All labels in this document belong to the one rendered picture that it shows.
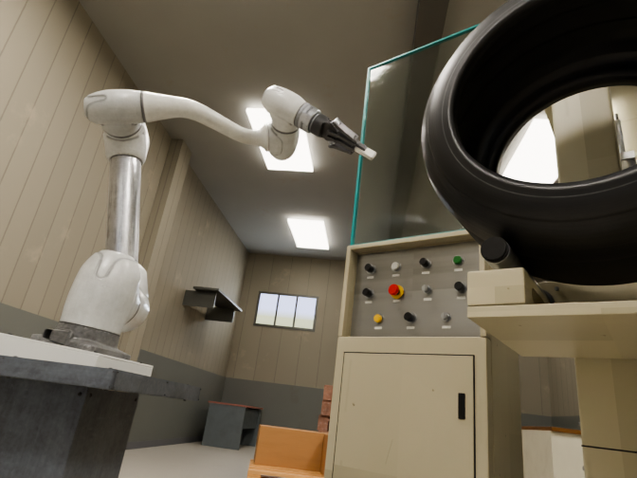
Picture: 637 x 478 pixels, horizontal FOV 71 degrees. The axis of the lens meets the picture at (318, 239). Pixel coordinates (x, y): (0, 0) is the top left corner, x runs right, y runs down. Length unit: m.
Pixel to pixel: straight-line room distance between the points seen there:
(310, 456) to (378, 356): 2.98
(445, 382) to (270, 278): 7.94
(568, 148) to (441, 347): 0.70
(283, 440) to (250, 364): 4.63
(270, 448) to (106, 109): 3.51
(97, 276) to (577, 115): 1.29
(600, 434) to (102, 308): 1.15
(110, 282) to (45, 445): 0.39
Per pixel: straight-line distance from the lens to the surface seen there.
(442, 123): 0.91
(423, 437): 1.53
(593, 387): 1.09
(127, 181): 1.63
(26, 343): 1.26
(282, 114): 1.58
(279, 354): 8.90
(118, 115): 1.58
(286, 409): 8.78
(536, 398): 9.21
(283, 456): 4.49
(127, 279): 1.31
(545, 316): 0.74
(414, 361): 1.56
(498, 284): 0.77
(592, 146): 1.27
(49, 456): 1.21
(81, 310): 1.29
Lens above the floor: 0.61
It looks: 22 degrees up
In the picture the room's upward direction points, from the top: 7 degrees clockwise
